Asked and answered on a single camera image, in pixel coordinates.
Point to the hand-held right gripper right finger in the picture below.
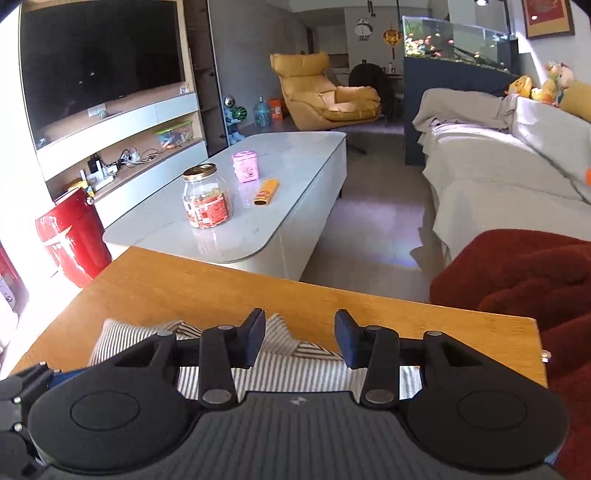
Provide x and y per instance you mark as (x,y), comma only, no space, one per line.
(347,340)

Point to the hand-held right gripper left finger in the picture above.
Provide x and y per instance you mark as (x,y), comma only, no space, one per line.
(253,339)

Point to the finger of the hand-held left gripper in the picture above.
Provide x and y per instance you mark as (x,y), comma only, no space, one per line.
(16,415)

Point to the striped white black shirt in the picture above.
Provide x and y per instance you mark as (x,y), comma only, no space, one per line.
(295,374)

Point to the red white appliance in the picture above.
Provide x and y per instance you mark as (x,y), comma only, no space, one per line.
(7,277)

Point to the glass jar with red label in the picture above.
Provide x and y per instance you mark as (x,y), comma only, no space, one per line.
(207,203)

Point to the orange snack packet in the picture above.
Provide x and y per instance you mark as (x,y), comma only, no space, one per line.
(267,191)

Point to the white coffee table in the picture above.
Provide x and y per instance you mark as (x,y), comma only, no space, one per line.
(161,221)

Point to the pink tin box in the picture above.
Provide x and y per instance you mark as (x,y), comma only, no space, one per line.
(246,168)

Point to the red mini fridge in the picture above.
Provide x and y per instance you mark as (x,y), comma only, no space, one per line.
(74,240)

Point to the white wooden television cabinet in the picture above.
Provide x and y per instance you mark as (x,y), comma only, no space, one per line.
(152,177)

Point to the dark red fleece jacket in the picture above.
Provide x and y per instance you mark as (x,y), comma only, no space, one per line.
(531,286)

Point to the grey covered sofa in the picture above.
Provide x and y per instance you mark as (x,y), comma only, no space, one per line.
(485,203)

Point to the clear plastic storage container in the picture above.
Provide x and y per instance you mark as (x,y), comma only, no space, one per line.
(174,136)

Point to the blue robot toy figure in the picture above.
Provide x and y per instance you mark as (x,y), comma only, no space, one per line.
(232,122)

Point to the blue water bottle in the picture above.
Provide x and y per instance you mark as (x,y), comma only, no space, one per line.
(262,114)

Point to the watermelon pattern ball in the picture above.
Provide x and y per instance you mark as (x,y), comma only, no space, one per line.
(240,114)

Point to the orange box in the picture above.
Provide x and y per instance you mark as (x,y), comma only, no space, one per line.
(276,110)

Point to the black device on shelf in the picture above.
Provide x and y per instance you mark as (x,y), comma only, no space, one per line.
(95,166)

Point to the yellow lounge armchair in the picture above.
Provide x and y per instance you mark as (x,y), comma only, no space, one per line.
(318,97)

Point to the grey beige blanket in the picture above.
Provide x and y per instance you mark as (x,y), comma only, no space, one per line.
(461,108)

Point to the black chair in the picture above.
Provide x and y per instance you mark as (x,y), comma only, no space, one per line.
(367,76)

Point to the dark blue fish tank cabinet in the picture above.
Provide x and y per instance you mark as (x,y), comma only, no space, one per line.
(438,76)

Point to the yellow plush toy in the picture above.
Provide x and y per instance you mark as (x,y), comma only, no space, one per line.
(519,86)

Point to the red yellow hanging lantern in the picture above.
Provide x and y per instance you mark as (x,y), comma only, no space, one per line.
(391,37)

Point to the glass fish tank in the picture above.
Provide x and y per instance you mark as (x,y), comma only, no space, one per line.
(452,44)

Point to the black television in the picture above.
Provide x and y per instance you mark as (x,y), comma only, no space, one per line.
(92,60)

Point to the colourful plush doll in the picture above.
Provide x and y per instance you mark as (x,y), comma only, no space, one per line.
(551,87)

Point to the yellow sofa cushion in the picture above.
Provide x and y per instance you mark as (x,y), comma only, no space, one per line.
(577,104)

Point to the small red framed picture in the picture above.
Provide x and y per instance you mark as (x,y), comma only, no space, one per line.
(548,16)

